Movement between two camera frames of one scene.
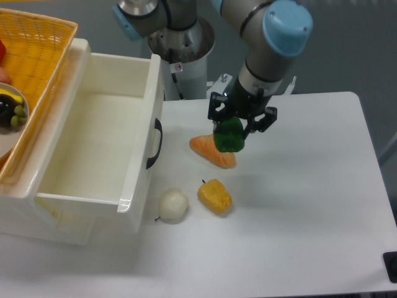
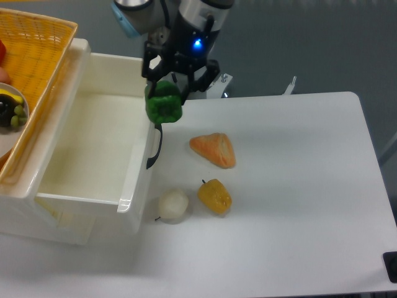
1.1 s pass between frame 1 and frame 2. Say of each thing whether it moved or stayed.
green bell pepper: moved
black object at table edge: stayed
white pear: stayed
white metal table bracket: stayed
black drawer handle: stayed
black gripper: moved
